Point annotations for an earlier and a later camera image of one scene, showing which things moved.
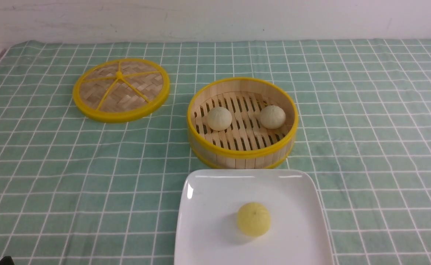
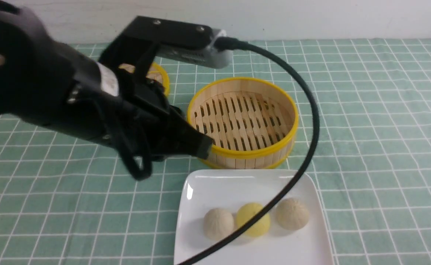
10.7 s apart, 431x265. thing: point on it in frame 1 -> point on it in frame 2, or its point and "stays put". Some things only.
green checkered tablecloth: [58, 187] stays put
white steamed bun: [272, 117] -> [292, 214]
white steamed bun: [219, 119] -> [218, 223]
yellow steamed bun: [253, 219] stays put
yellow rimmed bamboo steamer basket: [245, 145] stays put
